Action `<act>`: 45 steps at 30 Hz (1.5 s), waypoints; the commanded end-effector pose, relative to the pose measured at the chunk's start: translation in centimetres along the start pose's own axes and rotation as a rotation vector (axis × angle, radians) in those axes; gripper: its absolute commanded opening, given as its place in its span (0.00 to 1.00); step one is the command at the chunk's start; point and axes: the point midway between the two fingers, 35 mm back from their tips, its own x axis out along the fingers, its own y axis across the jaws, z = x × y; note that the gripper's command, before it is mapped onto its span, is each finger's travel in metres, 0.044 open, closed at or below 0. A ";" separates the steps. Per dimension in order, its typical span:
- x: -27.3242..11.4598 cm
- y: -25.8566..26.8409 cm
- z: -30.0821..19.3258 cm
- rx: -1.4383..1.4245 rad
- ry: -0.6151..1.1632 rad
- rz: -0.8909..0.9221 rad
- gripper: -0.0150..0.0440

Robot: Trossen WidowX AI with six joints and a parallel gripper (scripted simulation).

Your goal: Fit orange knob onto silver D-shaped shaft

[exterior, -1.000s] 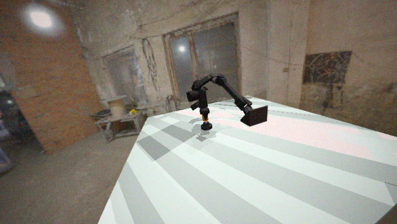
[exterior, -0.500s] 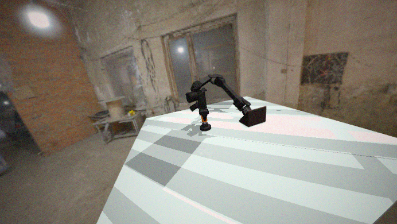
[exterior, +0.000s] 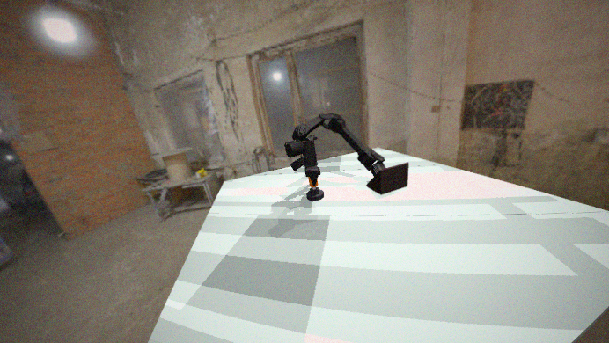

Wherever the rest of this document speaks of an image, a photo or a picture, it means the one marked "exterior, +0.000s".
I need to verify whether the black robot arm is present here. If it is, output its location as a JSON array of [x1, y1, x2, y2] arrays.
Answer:
[[284, 113, 385, 177]]

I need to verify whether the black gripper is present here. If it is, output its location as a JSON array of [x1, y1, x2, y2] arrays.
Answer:
[[303, 151, 320, 186]]

